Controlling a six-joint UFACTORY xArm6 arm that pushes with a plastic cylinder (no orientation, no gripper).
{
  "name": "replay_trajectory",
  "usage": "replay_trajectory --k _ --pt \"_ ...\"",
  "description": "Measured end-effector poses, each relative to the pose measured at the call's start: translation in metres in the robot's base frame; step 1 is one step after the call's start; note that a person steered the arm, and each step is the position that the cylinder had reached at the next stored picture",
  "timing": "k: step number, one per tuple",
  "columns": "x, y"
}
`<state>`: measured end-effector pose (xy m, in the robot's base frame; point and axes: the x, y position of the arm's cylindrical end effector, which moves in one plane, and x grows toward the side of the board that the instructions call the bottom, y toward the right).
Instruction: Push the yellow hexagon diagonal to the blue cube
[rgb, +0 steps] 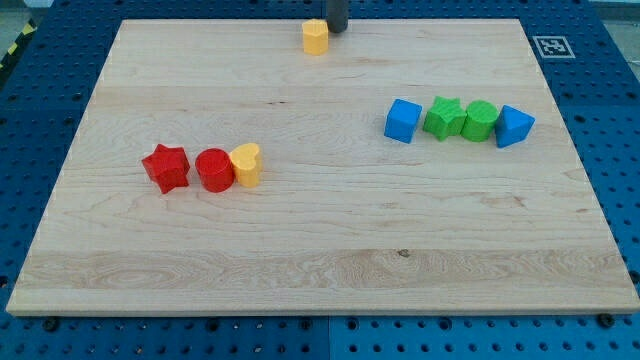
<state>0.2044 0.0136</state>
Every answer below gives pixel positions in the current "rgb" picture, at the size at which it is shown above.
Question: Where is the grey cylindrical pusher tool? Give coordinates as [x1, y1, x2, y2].
[326, 0, 349, 34]

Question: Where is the white fiducial marker tag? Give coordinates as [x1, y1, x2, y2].
[533, 35, 575, 59]

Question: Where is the yellow hexagon block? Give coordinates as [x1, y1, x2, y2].
[301, 19, 329, 56]

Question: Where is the yellow heart block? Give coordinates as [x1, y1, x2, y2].
[229, 143, 262, 188]

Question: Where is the wooden board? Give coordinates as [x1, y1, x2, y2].
[7, 19, 639, 317]

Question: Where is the green star block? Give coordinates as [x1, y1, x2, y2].
[423, 96, 467, 141]

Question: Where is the red star block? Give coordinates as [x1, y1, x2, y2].
[141, 144, 190, 194]

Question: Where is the blue triangle block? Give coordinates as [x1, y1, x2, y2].
[495, 105, 535, 148]

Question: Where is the blue cube block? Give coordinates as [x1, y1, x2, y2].
[384, 99, 422, 144]

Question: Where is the green cylinder block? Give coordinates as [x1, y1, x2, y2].
[460, 100, 499, 142]

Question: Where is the red cylinder block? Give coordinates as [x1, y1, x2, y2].
[196, 148, 235, 193]

